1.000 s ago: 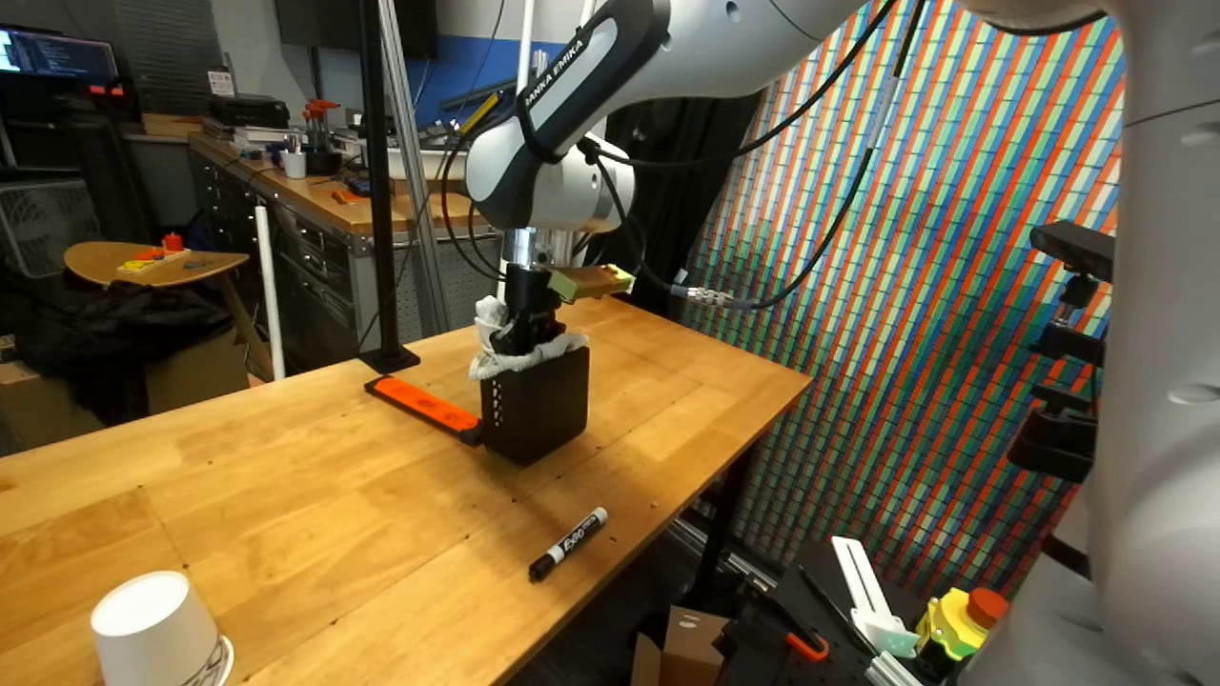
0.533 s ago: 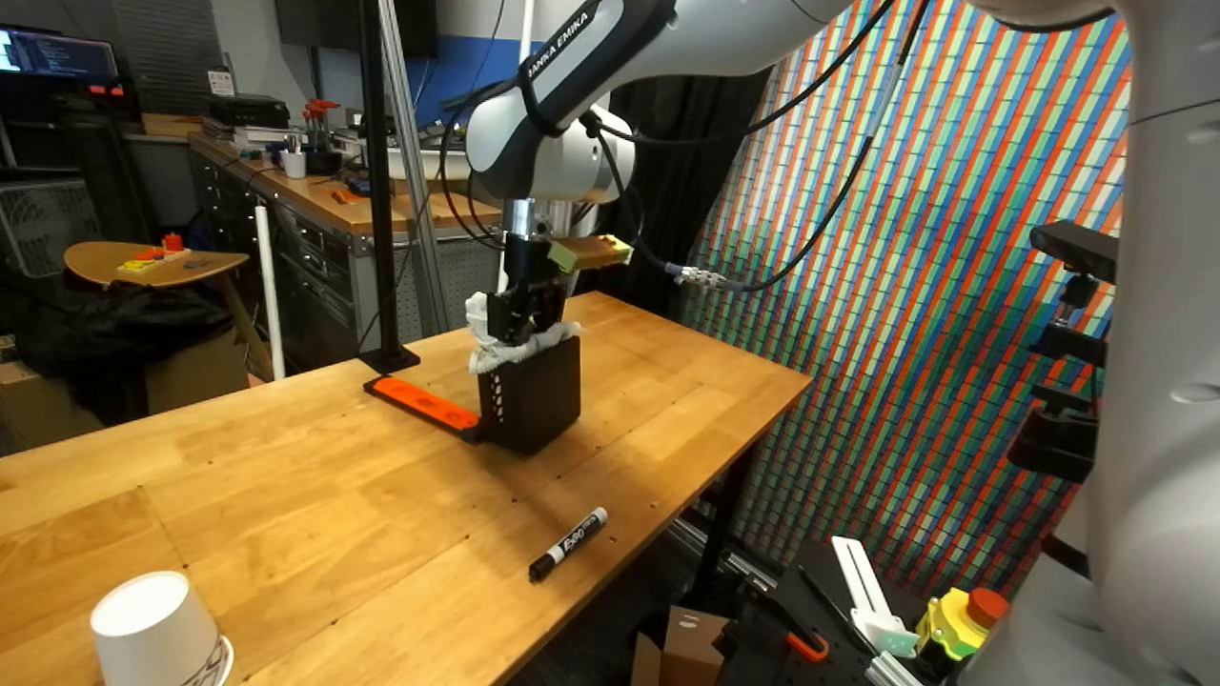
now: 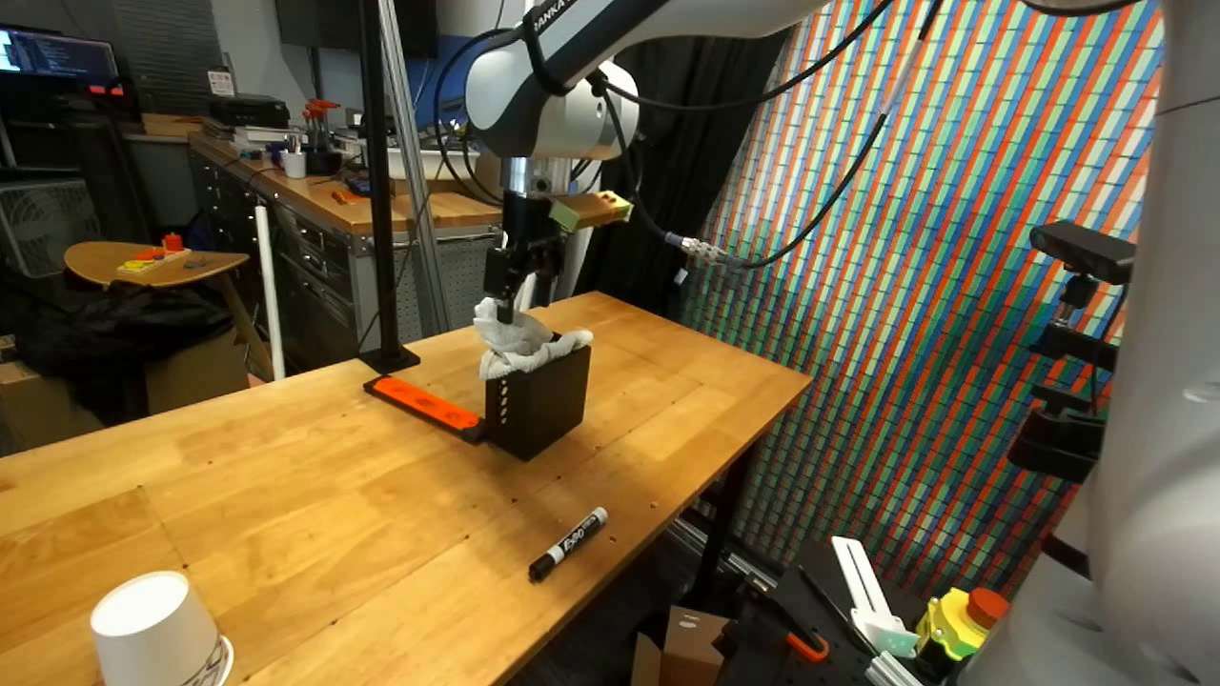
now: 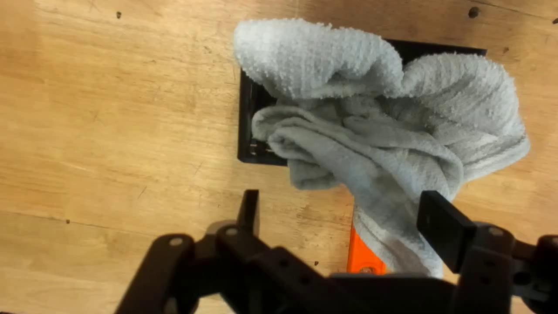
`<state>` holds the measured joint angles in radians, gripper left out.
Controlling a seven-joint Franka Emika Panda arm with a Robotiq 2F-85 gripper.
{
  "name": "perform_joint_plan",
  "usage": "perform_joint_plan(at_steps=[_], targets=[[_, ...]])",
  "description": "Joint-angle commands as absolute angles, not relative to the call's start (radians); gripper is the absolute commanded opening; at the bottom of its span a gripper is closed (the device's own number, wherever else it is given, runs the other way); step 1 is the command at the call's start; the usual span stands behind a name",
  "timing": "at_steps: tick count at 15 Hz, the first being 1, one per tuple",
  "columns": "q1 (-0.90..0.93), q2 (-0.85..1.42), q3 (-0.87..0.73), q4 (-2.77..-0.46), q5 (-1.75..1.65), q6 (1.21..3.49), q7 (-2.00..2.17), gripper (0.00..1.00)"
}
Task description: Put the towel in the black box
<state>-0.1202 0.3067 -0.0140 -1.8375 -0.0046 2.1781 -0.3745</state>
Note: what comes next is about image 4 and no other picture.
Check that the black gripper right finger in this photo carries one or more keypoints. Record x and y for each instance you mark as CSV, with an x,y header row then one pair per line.
x,y
445,229

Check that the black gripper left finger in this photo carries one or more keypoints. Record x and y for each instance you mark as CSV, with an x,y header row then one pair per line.
x,y
248,212

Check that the white terry towel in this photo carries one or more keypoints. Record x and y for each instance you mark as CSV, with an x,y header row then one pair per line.
x,y
360,116

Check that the black perforated box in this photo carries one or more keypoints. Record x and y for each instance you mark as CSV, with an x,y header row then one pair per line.
x,y
248,116

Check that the flat orange strip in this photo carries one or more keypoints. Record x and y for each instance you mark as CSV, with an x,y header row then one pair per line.
x,y
360,259

